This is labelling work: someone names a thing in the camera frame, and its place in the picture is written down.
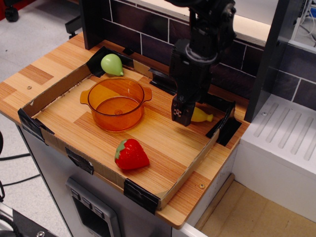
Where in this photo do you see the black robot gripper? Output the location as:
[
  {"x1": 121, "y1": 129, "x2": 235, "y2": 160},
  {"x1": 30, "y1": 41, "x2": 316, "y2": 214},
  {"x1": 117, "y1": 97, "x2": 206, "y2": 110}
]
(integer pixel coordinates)
[{"x1": 169, "y1": 39, "x2": 218, "y2": 126}]

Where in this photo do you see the yellow plastic toy banana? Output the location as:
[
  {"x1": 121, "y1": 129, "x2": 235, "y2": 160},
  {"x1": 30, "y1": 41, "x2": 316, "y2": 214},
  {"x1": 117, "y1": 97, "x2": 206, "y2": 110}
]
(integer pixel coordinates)
[{"x1": 191, "y1": 107, "x2": 213, "y2": 122}]

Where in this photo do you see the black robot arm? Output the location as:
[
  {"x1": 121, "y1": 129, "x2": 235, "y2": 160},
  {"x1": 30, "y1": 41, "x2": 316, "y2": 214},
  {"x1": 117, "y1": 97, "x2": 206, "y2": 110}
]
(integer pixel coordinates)
[{"x1": 169, "y1": 0, "x2": 236, "y2": 126}]

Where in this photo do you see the orange transparent plastic pot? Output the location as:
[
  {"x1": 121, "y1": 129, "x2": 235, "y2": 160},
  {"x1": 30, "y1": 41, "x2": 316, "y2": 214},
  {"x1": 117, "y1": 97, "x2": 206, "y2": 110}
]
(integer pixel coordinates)
[{"x1": 80, "y1": 77, "x2": 152, "y2": 132}]

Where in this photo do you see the red plastic toy strawberry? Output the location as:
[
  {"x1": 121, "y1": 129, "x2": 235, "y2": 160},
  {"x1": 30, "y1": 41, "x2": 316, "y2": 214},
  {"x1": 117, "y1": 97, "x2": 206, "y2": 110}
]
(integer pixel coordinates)
[{"x1": 115, "y1": 139, "x2": 150, "y2": 170}]

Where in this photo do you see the green plastic toy pear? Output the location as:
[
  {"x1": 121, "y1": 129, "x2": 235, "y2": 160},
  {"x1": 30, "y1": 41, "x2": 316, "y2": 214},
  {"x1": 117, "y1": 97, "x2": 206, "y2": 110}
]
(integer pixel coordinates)
[{"x1": 101, "y1": 54, "x2": 124, "y2": 76}]

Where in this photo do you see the white toy sink drainboard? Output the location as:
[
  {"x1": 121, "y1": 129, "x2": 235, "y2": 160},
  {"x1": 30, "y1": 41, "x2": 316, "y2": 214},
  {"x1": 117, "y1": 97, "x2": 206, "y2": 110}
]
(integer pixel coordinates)
[{"x1": 241, "y1": 95, "x2": 316, "y2": 179}]

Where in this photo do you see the grey toy oven control panel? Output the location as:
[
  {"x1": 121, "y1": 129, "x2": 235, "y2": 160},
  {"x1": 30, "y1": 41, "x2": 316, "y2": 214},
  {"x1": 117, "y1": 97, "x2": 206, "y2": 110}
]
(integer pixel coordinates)
[{"x1": 66, "y1": 178, "x2": 121, "y2": 237}]

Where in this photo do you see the black floor cable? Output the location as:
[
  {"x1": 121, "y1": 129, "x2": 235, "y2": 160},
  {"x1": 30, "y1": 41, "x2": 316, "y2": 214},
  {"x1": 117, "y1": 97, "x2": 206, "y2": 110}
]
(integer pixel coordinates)
[{"x1": 0, "y1": 153, "x2": 31, "y2": 161}]

